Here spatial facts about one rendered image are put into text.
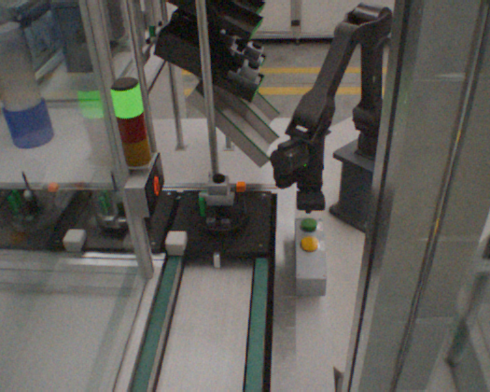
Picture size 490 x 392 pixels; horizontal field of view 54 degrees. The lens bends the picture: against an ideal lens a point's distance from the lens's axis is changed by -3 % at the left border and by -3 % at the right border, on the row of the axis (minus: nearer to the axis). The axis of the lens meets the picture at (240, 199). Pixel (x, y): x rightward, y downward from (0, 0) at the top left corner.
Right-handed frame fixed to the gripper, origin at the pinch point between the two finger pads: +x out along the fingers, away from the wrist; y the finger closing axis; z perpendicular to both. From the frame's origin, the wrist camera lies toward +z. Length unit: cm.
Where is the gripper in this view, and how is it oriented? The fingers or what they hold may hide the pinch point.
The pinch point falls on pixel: (308, 201)
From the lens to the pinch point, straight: 117.0
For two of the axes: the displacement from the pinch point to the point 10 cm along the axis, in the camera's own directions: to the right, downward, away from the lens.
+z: -10.0, -0.2, 0.8
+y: -0.8, 5.9, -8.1
